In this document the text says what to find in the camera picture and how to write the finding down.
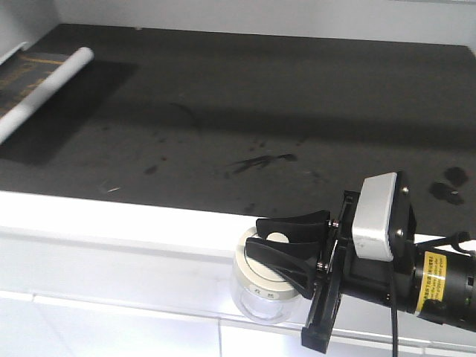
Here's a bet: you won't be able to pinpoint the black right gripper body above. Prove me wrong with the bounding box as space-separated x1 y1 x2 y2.
301 171 417 353

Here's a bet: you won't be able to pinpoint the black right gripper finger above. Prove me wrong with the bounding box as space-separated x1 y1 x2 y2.
245 238 322 300
256 210 330 242

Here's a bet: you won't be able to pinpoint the glass jar with cream lid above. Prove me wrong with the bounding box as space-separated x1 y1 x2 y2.
231 227 300 325

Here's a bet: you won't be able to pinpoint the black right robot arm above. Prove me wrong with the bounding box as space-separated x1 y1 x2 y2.
245 171 475 353

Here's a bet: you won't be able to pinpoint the black debris blobs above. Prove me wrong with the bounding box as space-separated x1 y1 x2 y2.
428 167 469 205

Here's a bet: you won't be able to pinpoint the white rolled paper tube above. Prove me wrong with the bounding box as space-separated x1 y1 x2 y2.
1 42 94 142

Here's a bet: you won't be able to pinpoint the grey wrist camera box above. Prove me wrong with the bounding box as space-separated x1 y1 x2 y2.
352 173 397 262

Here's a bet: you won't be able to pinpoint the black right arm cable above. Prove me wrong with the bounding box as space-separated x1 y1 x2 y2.
386 260 401 357

